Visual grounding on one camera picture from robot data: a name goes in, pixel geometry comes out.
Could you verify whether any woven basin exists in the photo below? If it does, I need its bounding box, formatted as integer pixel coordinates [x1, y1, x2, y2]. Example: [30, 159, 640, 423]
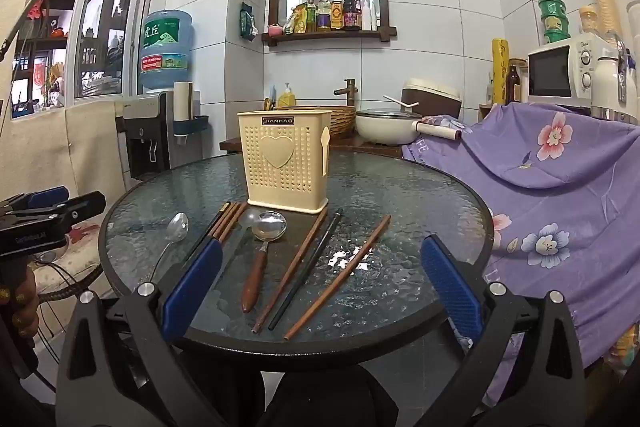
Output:
[327, 105, 357, 140]

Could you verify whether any white cup dispenser tube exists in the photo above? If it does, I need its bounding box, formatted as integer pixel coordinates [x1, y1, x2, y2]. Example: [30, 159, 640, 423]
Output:
[172, 81, 195, 142]

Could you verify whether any braided hose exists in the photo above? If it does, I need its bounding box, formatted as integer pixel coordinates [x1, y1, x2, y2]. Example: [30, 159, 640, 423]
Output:
[35, 264, 108, 305]

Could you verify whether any glass pot lid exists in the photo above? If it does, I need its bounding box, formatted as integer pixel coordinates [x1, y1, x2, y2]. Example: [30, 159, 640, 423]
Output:
[356, 108, 423, 120]

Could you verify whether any dark soy sauce bottle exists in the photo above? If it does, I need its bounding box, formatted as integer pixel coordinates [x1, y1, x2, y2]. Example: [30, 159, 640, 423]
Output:
[343, 0, 362, 31]

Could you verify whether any purple floral cloth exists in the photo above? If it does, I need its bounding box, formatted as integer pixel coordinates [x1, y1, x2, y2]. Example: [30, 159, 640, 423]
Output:
[402, 102, 640, 408]

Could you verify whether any aluminium sliding window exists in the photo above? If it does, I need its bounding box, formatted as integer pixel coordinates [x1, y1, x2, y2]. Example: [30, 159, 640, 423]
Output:
[10, 0, 158, 118]

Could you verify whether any white microwave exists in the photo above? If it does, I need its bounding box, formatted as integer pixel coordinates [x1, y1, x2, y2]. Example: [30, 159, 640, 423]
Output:
[527, 32, 608, 108]

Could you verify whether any black chopstick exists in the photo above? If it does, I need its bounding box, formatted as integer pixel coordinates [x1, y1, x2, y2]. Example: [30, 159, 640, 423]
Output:
[268, 208, 344, 332]
[184, 204, 226, 262]

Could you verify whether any teal wall holder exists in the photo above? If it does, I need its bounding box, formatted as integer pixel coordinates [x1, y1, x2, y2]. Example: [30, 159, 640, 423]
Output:
[172, 114, 210, 138]

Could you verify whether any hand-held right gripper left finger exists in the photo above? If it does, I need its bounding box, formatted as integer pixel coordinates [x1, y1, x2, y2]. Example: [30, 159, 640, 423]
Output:
[56, 237, 236, 427]

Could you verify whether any person's left hand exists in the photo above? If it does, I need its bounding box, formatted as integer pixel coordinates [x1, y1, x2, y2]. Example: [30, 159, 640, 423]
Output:
[0, 278, 40, 355]

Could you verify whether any yellow roll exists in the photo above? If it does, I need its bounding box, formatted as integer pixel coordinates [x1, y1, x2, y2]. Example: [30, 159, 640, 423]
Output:
[491, 38, 510, 105]

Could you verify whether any brown glass bottle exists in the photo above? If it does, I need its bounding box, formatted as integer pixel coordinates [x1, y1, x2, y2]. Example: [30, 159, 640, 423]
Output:
[505, 64, 523, 104]

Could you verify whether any steel spoon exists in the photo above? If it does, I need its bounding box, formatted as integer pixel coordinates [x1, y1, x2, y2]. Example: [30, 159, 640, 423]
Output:
[139, 212, 191, 285]

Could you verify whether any brown white rice cooker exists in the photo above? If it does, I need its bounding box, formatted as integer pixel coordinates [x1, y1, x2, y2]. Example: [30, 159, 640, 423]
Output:
[401, 78, 462, 120]

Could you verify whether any blue water jug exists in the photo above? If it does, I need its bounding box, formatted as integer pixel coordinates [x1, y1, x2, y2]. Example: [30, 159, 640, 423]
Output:
[138, 9, 194, 94]

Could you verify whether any wooden handled metal spoon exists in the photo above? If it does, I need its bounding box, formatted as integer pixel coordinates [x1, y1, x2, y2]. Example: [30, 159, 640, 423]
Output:
[241, 210, 288, 314]

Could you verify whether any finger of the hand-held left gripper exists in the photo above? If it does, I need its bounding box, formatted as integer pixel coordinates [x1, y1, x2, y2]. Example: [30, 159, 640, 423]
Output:
[20, 191, 107, 228]
[0, 186, 70, 215]

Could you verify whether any white rice paddle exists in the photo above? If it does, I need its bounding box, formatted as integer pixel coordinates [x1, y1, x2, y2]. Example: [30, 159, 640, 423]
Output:
[382, 94, 425, 112]

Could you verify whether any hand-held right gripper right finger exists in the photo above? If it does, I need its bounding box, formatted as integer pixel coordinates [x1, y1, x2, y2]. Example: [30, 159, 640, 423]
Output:
[420, 234, 586, 427]

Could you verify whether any beige cloth cover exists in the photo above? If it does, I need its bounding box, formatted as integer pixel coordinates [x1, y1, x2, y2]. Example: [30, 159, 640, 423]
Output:
[0, 99, 131, 218]

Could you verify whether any white pot with handle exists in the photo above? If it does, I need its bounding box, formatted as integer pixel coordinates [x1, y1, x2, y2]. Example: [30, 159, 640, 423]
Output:
[354, 108, 463, 145]

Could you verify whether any white electric kettle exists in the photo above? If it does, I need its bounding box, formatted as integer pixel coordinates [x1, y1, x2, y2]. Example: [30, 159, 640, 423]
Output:
[590, 57, 640, 125]

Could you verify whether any cream perforated utensil holder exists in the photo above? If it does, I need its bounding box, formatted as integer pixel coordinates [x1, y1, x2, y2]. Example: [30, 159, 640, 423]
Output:
[236, 107, 333, 214]

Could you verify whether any bronze faucet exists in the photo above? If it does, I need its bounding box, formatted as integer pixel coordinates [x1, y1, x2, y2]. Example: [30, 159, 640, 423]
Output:
[334, 78, 357, 108]

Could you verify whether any water dispenser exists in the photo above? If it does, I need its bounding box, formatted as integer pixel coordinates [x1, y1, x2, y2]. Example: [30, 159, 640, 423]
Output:
[115, 89, 203, 180]

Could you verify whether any green wall packet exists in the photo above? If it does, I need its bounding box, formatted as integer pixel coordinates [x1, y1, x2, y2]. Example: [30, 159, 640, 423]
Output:
[239, 1, 258, 42]

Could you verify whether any wooden counter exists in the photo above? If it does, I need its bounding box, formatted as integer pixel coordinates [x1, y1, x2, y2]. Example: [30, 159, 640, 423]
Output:
[219, 137, 406, 160]

